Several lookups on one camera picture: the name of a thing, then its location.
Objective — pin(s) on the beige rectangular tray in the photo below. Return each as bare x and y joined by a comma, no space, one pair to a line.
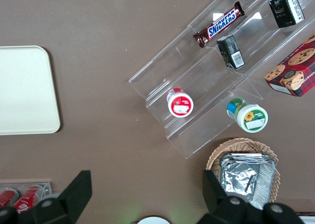
24,91

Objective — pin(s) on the clear acrylic bottle rack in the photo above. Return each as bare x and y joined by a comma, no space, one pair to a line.
46,188

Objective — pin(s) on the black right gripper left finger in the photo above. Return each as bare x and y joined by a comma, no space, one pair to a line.
71,199

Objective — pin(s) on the stack of foil packs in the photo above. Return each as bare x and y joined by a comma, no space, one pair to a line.
238,179

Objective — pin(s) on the red lid yogurt cup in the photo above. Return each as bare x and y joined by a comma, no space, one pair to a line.
180,105

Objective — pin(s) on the light wicker basket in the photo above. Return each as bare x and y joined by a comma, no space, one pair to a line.
246,145

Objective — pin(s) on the red plaid cookie box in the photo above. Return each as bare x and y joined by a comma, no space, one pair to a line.
295,69

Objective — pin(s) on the red cola bottle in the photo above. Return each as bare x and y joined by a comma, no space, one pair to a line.
7,197

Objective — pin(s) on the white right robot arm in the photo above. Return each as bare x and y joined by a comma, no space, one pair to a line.
152,220

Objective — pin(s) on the green lid yogurt cup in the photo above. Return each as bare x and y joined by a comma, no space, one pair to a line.
252,118

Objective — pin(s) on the red soda cans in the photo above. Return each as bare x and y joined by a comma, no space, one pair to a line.
25,199

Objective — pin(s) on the Snickers chocolate bar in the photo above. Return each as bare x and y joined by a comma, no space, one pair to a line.
221,24

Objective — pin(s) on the small black drink carton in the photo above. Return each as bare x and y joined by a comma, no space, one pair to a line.
230,51
285,9

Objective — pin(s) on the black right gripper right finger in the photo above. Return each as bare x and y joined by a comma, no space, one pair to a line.
221,204

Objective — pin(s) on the clear acrylic stepped shelf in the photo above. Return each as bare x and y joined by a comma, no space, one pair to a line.
187,61

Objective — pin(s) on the white snack bin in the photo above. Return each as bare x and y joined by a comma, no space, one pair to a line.
308,220

